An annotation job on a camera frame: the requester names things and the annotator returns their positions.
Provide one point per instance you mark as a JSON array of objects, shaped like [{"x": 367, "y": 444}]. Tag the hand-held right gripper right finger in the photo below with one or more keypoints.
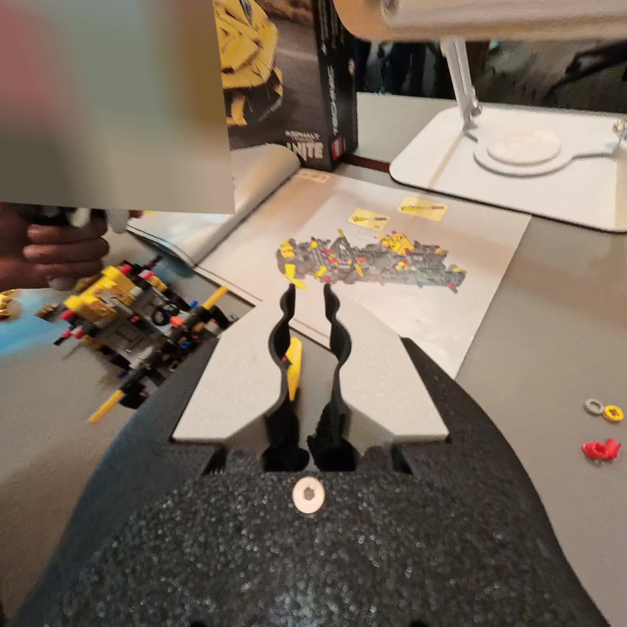
[{"x": 387, "y": 387}]

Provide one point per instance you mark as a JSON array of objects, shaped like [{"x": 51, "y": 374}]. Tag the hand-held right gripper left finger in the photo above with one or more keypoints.
[{"x": 230, "y": 382}]

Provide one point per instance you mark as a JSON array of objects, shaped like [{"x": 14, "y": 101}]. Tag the lego car chassis model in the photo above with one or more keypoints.
[{"x": 127, "y": 313}]

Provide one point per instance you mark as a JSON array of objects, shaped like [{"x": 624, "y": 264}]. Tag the lego instruction booklet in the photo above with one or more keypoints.
[{"x": 431, "y": 313}]

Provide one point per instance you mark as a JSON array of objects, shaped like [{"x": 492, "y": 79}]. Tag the small yellow lego piece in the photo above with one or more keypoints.
[
  {"x": 6, "y": 302},
  {"x": 47, "y": 310}
]

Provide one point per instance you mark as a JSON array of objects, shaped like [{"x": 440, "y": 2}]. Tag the red lego piece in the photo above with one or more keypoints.
[{"x": 595, "y": 449}]

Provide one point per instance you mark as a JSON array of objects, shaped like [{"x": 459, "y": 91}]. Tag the black lego set box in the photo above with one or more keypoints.
[{"x": 294, "y": 73}]

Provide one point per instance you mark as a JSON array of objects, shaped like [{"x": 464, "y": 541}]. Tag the person's left hand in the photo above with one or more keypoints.
[{"x": 54, "y": 252}]

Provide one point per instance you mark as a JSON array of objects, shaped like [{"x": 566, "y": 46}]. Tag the blue sheet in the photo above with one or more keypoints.
[{"x": 19, "y": 338}]

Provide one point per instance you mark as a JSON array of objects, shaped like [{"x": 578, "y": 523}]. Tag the white desk lamp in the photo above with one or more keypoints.
[{"x": 539, "y": 196}]

